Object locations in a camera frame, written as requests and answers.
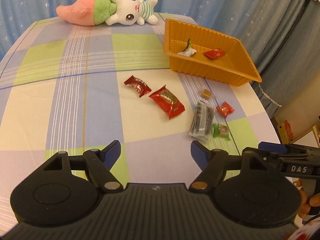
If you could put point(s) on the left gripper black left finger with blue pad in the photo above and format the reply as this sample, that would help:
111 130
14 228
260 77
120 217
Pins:
97 166

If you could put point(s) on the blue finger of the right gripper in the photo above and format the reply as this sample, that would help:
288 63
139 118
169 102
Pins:
272 147

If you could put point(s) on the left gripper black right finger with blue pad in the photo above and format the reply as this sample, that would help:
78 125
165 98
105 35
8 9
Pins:
213 164

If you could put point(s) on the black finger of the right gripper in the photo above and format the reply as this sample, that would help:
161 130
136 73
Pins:
270 156

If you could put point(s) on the green candy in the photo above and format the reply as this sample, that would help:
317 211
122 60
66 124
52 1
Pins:
221 131

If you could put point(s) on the white green snack pouch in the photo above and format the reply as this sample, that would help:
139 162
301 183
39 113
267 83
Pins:
188 50

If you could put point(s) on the hand holding other gripper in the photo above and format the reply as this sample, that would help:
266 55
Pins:
305 206

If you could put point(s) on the black clear snack packet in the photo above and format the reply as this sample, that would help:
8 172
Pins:
202 123

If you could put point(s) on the small red candy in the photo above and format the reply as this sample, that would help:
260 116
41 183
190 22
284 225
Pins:
225 109

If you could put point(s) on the clear wrapped brown candy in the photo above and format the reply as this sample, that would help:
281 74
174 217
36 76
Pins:
206 94

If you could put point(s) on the large red snack packet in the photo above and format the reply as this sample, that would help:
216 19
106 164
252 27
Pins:
168 102

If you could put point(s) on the checkered tablecloth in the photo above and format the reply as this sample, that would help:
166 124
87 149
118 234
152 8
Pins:
62 89

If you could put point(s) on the red twisted candy wrapper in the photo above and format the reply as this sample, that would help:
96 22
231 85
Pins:
139 85

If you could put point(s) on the orange plastic basket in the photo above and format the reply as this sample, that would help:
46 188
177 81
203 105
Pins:
236 68

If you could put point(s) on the red snack in basket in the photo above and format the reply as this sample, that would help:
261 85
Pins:
214 54

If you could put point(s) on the blue star curtain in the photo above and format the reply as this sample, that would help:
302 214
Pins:
281 36

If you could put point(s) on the pink green bunny plush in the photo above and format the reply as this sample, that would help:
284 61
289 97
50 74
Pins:
96 12

